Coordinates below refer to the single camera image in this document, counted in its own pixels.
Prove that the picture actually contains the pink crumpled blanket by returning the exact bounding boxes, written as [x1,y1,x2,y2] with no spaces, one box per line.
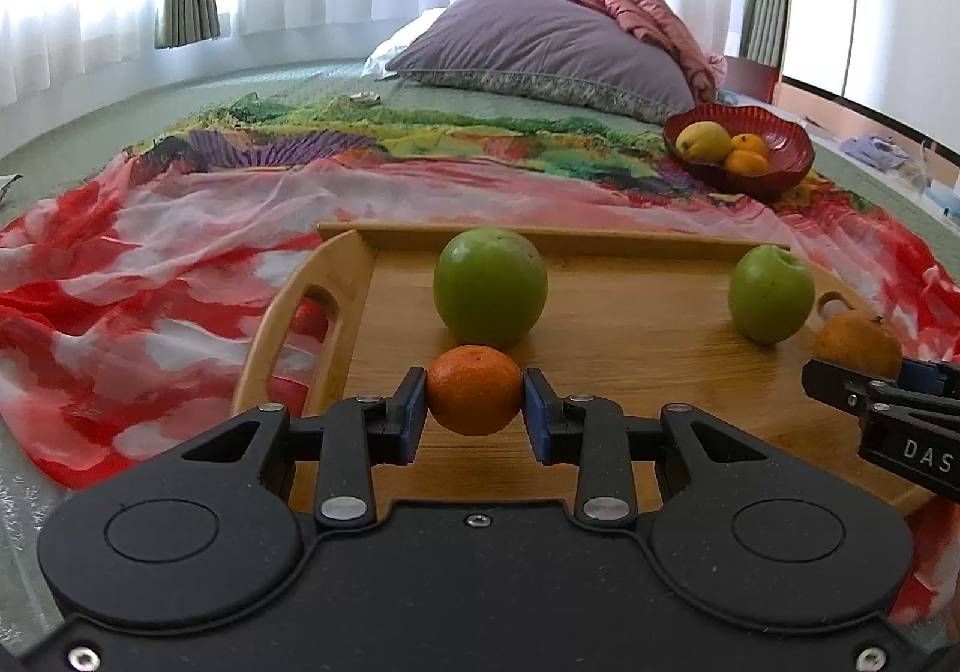
[567,0,727,105]

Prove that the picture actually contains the green quilted bedspread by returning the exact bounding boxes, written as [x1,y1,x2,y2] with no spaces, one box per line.
[2,61,958,274]

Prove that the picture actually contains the large green apple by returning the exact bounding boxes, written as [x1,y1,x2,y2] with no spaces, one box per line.
[433,227,548,349]

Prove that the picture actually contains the orange mandarin in bowl back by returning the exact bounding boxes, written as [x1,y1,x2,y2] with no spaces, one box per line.
[731,134,771,158]

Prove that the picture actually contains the red glass fruit bowl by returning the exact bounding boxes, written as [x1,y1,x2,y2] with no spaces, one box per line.
[664,103,814,202]

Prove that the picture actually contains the wooden bamboo serving tray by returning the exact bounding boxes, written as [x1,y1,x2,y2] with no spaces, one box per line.
[233,222,928,513]

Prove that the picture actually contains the purple pillow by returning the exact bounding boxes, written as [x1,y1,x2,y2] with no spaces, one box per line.
[386,0,695,124]

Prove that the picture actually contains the yellow pear in bowl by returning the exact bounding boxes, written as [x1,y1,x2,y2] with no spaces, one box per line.
[675,121,732,165]

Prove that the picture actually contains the smaller green apple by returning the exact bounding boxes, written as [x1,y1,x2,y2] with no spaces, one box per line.
[727,245,815,346]

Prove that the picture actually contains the orange mandarin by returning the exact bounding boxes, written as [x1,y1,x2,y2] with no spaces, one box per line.
[731,134,771,158]
[427,346,523,436]
[724,149,773,178]

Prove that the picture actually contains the orange mandarin in bowl front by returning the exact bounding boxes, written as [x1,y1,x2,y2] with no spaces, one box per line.
[724,149,773,178]

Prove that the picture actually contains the small metallic object on bed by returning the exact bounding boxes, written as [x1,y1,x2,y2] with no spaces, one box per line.
[348,92,381,106]

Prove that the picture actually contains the blue cloth on floor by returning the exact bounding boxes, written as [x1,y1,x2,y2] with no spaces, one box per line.
[839,134,910,173]

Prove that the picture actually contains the red white sheer scarf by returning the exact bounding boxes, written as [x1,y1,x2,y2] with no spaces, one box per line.
[0,148,960,625]

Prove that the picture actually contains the colourful floral scarf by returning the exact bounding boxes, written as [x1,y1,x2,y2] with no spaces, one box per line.
[130,92,858,212]

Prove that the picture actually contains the brownish yellow pear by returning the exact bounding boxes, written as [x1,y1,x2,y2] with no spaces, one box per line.
[814,311,903,381]

